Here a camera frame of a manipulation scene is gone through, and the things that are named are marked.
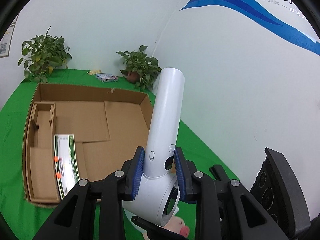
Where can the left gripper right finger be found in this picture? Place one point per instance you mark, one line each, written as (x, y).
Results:
(182, 172)

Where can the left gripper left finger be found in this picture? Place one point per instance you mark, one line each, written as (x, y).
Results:
(74, 217)

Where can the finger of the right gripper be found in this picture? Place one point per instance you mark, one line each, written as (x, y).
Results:
(160, 227)

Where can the white handheld fan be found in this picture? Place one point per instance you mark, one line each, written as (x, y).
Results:
(159, 193)

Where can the green white medicine box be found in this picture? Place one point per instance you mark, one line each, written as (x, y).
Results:
(65, 162)

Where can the pink pig plush toy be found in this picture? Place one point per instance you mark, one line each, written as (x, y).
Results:
(129, 214)

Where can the green tablecloth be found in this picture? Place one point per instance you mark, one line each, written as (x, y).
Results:
(24, 218)

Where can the brown cardboard tray box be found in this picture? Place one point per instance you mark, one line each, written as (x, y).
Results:
(108, 125)

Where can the small colourful packet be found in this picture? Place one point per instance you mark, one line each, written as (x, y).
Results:
(103, 77)

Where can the right potted green plant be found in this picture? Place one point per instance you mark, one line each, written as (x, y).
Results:
(140, 69)

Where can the potted green plant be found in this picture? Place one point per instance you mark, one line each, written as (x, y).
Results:
(41, 55)
(140, 69)

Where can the left potted green plant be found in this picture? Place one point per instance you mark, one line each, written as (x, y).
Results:
(41, 55)

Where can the framed certificates on wall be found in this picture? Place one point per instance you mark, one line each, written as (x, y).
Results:
(7, 38)

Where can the blue wave wall decal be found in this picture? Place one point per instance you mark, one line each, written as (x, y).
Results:
(256, 12)

